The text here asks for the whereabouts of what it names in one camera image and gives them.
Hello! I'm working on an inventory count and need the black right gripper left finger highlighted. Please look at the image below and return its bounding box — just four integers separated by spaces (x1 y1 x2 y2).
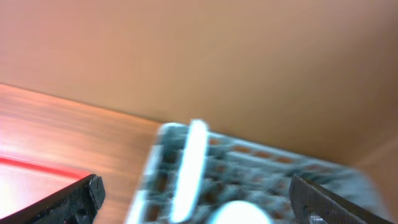
1 174 106 224

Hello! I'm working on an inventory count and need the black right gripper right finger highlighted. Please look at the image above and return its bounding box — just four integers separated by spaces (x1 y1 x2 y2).
289 175 393 224

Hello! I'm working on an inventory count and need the light blue plate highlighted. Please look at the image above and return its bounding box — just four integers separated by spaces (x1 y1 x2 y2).
169 119 209 223

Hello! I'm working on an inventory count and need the grey dishwasher rack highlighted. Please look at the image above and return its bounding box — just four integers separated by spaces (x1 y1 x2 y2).
126 123 391 223

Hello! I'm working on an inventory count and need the red plastic tray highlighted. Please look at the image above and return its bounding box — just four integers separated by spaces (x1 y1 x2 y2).
1 155 90 218

